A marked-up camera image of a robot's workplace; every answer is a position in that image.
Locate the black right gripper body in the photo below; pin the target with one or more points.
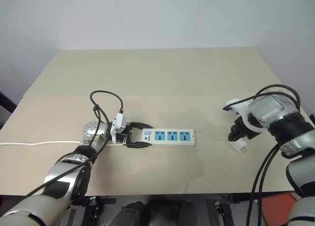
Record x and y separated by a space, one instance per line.
246 128

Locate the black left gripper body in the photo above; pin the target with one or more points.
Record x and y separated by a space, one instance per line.
122 137

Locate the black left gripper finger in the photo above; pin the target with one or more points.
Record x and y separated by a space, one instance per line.
141 125
139 145

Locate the white charger plug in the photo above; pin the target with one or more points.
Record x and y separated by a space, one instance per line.
239 146

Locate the white power strip blue sockets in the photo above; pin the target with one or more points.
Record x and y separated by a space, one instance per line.
172 137

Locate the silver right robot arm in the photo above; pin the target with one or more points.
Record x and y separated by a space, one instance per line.
290 127

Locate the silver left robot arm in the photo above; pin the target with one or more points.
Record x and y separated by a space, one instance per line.
66 176

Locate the orange red box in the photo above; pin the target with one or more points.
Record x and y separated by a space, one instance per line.
278 206

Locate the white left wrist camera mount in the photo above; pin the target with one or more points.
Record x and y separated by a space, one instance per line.
118 122

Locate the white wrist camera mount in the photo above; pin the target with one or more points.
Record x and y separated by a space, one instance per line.
118 122
242 107

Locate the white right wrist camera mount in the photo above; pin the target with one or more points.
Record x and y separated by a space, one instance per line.
242 107

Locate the black metal frame bracket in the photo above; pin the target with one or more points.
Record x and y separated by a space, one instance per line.
221 211
92 210

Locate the black frame beside table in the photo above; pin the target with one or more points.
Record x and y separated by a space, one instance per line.
6 105

